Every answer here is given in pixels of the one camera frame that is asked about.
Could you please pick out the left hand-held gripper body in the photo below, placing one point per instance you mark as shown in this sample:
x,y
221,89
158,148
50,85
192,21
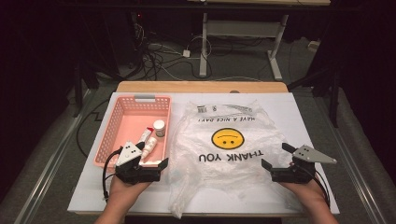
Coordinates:
x,y
134,174

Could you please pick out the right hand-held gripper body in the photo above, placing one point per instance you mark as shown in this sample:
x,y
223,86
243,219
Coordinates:
x,y
292,174

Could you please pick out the pink plastic basket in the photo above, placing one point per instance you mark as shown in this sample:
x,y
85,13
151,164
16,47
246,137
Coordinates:
x,y
130,124

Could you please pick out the small white jar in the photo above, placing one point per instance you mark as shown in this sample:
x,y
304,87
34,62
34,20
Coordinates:
x,y
159,127

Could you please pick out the clear smiley plastic bag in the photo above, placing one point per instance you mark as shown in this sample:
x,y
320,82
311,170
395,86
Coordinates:
x,y
227,174

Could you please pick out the person's left hand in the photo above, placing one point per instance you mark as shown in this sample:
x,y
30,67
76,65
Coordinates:
x,y
124,191

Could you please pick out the person's right hand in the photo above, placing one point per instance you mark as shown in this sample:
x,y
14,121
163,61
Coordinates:
x,y
306,193

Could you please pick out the white table board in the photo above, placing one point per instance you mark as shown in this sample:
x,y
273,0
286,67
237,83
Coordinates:
x,y
193,199

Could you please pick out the black stand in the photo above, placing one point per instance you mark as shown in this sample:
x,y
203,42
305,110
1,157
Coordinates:
x,y
77,93
333,93

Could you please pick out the wooden table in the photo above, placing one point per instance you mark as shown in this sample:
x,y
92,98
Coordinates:
x,y
202,87

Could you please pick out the white power adapter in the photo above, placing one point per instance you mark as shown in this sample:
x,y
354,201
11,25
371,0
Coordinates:
x,y
186,53

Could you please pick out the white floor box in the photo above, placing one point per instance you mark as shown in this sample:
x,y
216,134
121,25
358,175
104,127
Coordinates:
x,y
313,45

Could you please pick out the metal floor rail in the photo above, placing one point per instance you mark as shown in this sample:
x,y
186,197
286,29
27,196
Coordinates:
x,y
49,165
355,174

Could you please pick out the white metal desk frame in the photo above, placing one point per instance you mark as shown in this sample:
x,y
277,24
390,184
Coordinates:
x,y
204,46

